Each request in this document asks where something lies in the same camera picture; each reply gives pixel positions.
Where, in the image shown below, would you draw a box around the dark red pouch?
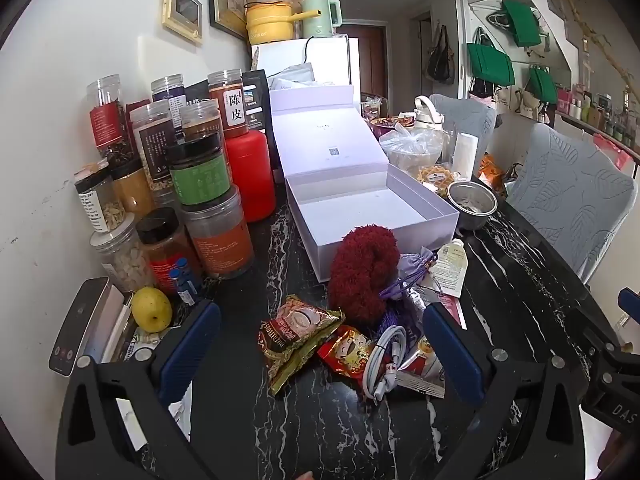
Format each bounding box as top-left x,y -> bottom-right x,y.
125,99 -> 151,126

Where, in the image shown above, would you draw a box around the jar of yellow powder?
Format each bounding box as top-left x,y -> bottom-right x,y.
110,157 -> 156,216

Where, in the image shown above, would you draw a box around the yellow cooking pot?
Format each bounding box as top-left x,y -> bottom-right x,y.
244,1 -> 307,45

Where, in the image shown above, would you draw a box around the tall black foil pouch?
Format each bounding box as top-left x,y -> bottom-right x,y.
241,69 -> 276,133

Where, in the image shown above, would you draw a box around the grain jar dark label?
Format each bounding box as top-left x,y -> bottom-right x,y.
130,100 -> 176,193

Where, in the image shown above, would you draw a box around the white cream tube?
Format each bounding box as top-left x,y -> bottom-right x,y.
429,240 -> 469,331

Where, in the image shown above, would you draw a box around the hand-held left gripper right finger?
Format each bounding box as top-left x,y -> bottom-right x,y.
422,302 -> 586,480

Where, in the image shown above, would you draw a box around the orange snack packet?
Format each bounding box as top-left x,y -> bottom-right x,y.
477,154 -> 506,193

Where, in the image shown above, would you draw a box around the plastic bag of food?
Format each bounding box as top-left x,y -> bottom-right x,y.
380,121 -> 446,173

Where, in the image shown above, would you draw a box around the white paper envelopes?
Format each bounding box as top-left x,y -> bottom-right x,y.
267,62 -> 321,92

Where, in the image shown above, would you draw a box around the white water bottle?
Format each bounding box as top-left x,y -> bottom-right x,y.
412,95 -> 446,133

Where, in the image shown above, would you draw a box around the red candy packet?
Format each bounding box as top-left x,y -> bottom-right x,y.
317,325 -> 376,383

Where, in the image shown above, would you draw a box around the pink plastic bag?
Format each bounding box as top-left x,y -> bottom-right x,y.
592,132 -> 636,171

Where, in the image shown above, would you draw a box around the jar of white cubes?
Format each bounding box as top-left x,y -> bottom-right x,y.
91,212 -> 153,293

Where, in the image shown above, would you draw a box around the red white coffee sachet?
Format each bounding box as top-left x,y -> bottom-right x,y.
397,337 -> 446,400

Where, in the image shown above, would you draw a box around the large jar orange label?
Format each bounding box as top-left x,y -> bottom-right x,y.
181,185 -> 256,279

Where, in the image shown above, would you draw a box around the clear jar purple label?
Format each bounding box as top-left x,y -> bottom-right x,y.
151,74 -> 187,111

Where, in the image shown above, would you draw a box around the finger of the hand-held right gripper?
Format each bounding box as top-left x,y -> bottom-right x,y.
570,307 -> 640,363
616,287 -> 640,317

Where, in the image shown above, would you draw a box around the grey leaf-pattern chair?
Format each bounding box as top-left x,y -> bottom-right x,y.
430,92 -> 498,161
505,122 -> 633,283

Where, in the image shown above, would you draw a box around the gold snack packet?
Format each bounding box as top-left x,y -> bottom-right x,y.
257,296 -> 346,396

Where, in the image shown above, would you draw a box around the green label jar black lid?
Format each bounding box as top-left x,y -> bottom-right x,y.
166,132 -> 232,206

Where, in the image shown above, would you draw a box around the red canister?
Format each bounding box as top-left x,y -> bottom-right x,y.
223,129 -> 277,223

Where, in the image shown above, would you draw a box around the pale green kettle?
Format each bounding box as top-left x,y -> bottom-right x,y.
300,0 -> 343,39

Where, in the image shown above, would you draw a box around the white charging cable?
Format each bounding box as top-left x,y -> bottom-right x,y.
362,325 -> 408,401

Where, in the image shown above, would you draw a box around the jar of pale slices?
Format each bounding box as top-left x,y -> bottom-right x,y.
74,160 -> 121,235

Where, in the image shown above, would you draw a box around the waffle packet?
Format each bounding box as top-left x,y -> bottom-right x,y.
417,164 -> 463,196

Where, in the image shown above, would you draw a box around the orange jar white label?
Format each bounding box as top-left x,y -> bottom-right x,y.
206,70 -> 249,139

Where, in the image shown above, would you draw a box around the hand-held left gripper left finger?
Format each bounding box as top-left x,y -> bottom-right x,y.
56,299 -> 222,480

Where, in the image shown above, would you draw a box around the purple snack bowl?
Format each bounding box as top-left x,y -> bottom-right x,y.
365,115 -> 417,138

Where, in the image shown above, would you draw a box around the purple satin tassel pouch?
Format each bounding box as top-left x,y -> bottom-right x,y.
372,247 -> 441,346

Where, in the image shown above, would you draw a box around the green tote bag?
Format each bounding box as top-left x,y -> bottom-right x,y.
501,0 -> 543,48
467,27 -> 516,88
527,64 -> 558,105

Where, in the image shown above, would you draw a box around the white refrigerator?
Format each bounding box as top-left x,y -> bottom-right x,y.
250,35 -> 361,103

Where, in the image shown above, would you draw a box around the white paper roll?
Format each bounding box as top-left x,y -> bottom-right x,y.
451,131 -> 481,181

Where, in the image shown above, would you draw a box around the yellow pear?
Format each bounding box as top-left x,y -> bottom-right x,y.
131,286 -> 173,332

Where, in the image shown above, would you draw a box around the dark handbag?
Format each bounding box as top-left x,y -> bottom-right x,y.
425,22 -> 456,85

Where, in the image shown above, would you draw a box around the white gift box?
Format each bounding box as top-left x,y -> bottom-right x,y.
270,85 -> 460,283

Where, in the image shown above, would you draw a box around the clear jar brown contents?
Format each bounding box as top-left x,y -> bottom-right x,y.
180,99 -> 222,143

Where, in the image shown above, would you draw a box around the row of shelf bottles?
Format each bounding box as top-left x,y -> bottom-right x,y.
557,82 -> 640,148

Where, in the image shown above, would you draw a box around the spice jar black lid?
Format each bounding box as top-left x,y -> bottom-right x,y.
136,206 -> 201,296

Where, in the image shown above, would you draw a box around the small black pouch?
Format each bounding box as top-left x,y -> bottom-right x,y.
184,80 -> 211,106

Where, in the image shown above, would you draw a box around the clear jar red label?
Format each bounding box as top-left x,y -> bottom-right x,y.
86,74 -> 132,166

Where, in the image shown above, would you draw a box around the red fluffy plush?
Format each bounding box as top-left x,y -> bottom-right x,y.
327,225 -> 401,323

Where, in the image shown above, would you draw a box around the white power bank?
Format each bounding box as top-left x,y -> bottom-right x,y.
82,290 -> 127,363

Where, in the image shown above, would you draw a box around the white heat patch packet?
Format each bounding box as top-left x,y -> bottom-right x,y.
120,332 -> 193,441

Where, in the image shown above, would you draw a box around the steel bowl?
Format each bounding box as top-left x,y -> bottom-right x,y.
445,180 -> 501,231

